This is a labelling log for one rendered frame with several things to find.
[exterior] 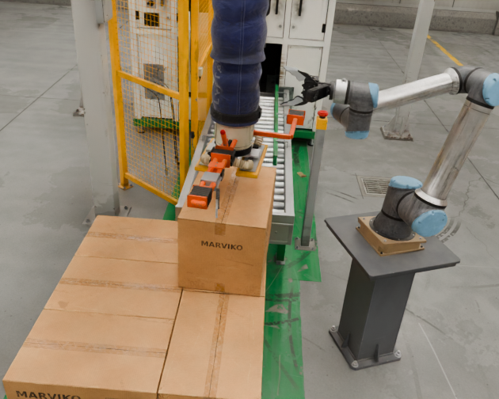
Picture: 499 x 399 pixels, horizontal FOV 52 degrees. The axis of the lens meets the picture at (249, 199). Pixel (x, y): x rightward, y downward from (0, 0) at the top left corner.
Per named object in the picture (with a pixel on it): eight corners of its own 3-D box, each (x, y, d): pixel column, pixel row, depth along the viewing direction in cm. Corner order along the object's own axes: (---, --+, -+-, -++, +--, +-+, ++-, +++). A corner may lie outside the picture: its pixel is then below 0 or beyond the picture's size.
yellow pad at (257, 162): (248, 145, 259) (249, 136, 257) (268, 148, 258) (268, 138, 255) (235, 176, 230) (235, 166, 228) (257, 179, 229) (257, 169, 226)
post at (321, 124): (299, 241, 383) (316, 115, 332) (309, 242, 383) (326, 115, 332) (300, 246, 377) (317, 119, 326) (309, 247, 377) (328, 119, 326)
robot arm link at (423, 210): (417, 222, 246) (496, 71, 215) (439, 242, 231) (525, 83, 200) (392, 218, 240) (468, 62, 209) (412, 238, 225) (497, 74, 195)
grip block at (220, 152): (213, 157, 223) (213, 144, 220) (235, 160, 222) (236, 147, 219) (208, 165, 216) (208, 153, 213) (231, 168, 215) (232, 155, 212)
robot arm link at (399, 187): (402, 203, 260) (412, 172, 252) (420, 220, 246) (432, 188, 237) (375, 203, 255) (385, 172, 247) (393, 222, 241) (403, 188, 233)
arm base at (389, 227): (392, 215, 267) (398, 199, 263) (419, 235, 253) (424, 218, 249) (365, 221, 258) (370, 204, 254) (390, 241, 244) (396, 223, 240)
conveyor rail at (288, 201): (282, 108, 511) (283, 89, 501) (287, 108, 510) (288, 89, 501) (283, 241, 312) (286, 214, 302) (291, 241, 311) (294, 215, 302)
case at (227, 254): (203, 221, 300) (203, 159, 280) (271, 229, 297) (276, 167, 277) (178, 286, 249) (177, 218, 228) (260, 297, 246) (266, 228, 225)
